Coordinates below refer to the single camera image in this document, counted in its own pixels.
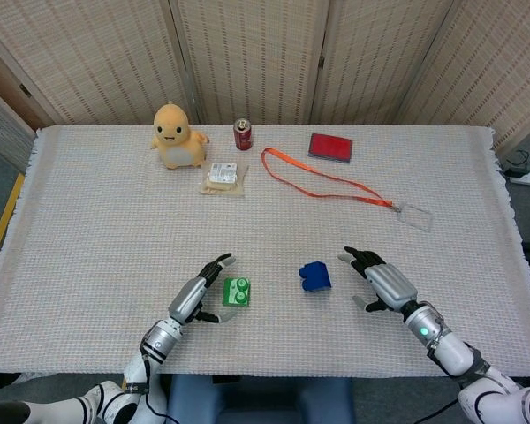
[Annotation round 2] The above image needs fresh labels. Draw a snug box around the red soda can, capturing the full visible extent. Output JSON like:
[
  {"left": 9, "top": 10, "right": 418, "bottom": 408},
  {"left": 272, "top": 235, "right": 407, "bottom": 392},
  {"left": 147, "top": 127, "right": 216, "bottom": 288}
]
[{"left": 232, "top": 117, "right": 254, "bottom": 152}]

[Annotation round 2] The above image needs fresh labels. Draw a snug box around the black power plug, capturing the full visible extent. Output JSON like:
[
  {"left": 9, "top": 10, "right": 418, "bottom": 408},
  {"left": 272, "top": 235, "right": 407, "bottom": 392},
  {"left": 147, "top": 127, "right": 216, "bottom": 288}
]
[{"left": 506, "top": 149, "right": 530, "bottom": 174}]

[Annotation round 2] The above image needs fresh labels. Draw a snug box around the green and blue toy block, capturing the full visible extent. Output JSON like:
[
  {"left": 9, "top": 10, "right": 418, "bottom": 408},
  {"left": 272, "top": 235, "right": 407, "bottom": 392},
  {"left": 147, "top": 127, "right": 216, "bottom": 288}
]
[{"left": 222, "top": 276, "right": 253, "bottom": 308}]

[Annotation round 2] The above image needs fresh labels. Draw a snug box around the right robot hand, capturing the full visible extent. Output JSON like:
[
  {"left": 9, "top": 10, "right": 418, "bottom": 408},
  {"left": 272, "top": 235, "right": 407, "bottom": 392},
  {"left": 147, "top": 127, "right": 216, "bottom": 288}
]
[{"left": 337, "top": 246, "right": 420, "bottom": 314}]

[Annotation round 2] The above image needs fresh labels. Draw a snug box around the beige woven folding screen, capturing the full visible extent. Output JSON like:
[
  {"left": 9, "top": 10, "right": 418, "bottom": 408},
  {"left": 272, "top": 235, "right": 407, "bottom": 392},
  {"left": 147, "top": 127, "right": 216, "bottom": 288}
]
[{"left": 0, "top": 0, "right": 530, "bottom": 173}]

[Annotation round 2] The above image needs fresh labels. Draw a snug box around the orange lanyard strap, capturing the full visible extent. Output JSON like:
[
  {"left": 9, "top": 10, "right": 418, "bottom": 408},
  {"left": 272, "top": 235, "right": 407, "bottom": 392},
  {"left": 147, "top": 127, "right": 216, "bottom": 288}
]
[{"left": 260, "top": 148, "right": 394, "bottom": 208}]

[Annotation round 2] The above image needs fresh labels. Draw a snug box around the wrapped bread snack pack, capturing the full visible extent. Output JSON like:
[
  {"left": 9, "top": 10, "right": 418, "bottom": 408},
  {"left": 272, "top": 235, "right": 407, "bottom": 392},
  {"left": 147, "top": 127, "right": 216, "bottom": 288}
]
[{"left": 197, "top": 161, "right": 251, "bottom": 198}]

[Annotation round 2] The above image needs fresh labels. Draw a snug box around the red ink pad box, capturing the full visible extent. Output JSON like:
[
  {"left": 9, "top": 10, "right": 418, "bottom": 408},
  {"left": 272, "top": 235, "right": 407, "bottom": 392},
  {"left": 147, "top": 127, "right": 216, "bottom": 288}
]
[{"left": 307, "top": 132, "right": 353, "bottom": 164}]

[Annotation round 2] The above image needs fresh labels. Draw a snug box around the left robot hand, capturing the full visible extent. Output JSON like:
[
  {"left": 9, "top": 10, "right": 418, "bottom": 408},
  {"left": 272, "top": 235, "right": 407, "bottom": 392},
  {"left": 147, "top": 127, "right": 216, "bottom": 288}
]
[{"left": 167, "top": 252, "right": 239, "bottom": 327}]

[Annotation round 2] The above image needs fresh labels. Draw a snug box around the white woven tablecloth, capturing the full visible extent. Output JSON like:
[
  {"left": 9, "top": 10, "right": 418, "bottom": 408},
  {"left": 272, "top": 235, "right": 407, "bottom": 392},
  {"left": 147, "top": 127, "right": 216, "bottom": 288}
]
[{"left": 0, "top": 124, "right": 530, "bottom": 381}]

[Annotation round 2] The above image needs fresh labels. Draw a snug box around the yellow plush toy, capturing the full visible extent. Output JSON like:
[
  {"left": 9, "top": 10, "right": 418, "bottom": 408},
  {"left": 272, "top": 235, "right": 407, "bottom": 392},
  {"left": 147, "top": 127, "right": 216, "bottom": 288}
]
[{"left": 149, "top": 102, "right": 211, "bottom": 171}]

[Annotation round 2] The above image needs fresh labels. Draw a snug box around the clear badge holder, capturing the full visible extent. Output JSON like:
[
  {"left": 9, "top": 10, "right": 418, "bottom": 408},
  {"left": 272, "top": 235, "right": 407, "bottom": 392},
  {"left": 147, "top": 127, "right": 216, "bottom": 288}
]
[{"left": 392, "top": 201, "right": 435, "bottom": 233}]

